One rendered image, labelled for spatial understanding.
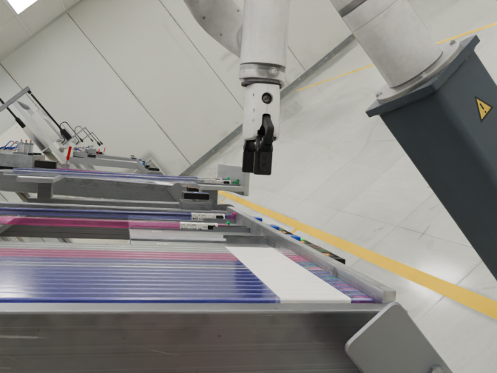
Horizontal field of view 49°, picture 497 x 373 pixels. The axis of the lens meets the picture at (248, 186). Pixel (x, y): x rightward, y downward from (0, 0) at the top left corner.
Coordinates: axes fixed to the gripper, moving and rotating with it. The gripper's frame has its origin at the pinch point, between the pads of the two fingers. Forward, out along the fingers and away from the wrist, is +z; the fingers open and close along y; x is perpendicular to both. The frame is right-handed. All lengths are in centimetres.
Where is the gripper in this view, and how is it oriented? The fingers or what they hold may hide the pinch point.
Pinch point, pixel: (256, 168)
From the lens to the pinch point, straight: 100.3
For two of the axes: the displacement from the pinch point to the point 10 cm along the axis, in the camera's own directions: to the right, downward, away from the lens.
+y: -2.3, -0.7, 9.7
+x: -9.7, -0.5, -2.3
